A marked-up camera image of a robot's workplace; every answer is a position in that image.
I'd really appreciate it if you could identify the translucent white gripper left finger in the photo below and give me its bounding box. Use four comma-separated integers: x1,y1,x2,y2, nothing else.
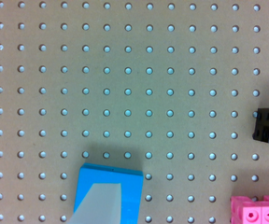
67,184,121,224

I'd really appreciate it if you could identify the blue block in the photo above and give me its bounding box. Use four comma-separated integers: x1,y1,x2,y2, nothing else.
74,163,143,224

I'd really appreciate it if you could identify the pink cube block cluster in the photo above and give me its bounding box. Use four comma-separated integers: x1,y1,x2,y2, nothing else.
231,195,269,224

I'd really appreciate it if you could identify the brown pegboard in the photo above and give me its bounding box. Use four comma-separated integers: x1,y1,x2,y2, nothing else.
0,0,269,224

